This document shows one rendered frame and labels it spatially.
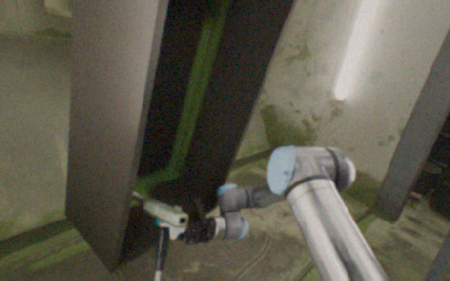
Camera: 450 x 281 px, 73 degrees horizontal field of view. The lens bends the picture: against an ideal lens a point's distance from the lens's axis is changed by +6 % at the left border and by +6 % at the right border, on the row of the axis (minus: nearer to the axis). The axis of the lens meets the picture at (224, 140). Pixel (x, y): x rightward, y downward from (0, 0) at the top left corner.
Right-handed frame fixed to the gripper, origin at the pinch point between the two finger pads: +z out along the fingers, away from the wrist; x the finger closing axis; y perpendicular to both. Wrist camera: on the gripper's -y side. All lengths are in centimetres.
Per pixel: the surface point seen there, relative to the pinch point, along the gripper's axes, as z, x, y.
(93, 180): 21.8, 13.7, -10.3
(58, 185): 19, 105, 4
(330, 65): -165, 62, -124
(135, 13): 29, -27, -54
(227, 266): -68, 43, 36
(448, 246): -140, -37, -1
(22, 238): 30, 99, 32
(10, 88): 50, 115, -47
